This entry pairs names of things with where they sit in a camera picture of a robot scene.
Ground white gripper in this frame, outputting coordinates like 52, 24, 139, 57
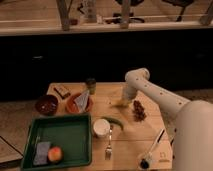
121, 84, 137, 106

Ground yellow banana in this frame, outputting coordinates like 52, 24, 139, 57
111, 99, 128, 107

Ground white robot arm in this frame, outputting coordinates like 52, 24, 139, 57
122, 68, 213, 171

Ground white paper cup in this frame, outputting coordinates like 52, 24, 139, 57
93, 119, 110, 137

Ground folded white paper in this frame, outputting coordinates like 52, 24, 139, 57
74, 90, 89, 113

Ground dark red grapes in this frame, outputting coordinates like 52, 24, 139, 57
133, 100, 146, 122

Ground green chili pepper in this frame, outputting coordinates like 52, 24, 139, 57
102, 117, 124, 131

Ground silver fork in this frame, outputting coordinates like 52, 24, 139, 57
105, 125, 113, 160

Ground orange plate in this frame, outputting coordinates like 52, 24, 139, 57
65, 93, 93, 114

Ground green plastic tray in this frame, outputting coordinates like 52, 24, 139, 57
21, 114, 92, 171

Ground dark brown bowl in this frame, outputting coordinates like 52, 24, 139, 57
35, 95, 58, 116

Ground red yellow apple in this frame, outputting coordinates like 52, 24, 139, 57
48, 146, 63, 163

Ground grey sponge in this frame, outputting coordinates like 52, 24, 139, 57
33, 141, 51, 166

